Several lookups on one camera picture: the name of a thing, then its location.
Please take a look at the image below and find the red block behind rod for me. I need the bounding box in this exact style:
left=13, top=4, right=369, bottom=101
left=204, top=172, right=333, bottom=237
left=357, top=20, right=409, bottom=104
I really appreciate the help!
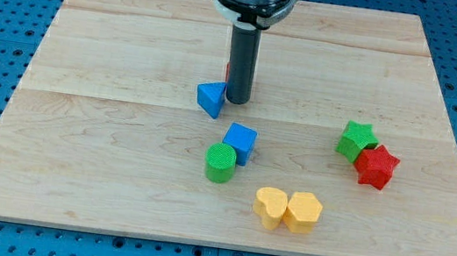
left=225, top=61, right=230, bottom=82

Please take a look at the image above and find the green star block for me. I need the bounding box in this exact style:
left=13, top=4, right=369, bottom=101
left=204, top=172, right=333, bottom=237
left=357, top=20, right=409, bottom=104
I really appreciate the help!
left=335, top=120, right=380, bottom=164

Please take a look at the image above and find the yellow hexagon block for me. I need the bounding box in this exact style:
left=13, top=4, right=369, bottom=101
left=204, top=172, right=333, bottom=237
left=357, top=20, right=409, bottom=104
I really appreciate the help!
left=283, top=192, right=324, bottom=234

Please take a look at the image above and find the light wooden board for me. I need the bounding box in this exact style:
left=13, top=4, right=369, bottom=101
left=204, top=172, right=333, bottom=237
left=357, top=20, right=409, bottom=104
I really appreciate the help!
left=0, top=0, right=457, bottom=256

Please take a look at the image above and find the blue cube block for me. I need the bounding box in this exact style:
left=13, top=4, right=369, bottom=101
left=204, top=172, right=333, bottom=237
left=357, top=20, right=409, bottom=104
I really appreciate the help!
left=223, top=123, right=258, bottom=167

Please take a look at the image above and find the green cylinder block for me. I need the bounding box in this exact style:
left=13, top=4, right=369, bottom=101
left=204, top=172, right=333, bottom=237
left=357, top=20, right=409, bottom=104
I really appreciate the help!
left=204, top=143, right=237, bottom=184

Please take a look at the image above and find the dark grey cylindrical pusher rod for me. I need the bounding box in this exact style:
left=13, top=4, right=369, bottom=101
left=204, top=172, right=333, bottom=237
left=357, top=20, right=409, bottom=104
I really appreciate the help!
left=225, top=26, right=261, bottom=105

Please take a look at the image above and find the red star block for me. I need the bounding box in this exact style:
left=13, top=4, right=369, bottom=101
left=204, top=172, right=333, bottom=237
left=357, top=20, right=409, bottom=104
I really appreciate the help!
left=353, top=145, right=400, bottom=190

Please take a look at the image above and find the yellow heart block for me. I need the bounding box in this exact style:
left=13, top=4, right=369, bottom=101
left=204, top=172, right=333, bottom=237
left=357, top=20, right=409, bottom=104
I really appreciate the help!
left=253, top=187, right=289, bottom=230

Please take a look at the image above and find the blue triangle block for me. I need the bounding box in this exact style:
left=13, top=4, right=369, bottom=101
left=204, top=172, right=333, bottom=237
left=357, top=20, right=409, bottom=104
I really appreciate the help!
left=196, top=82, right=226, bottom=119

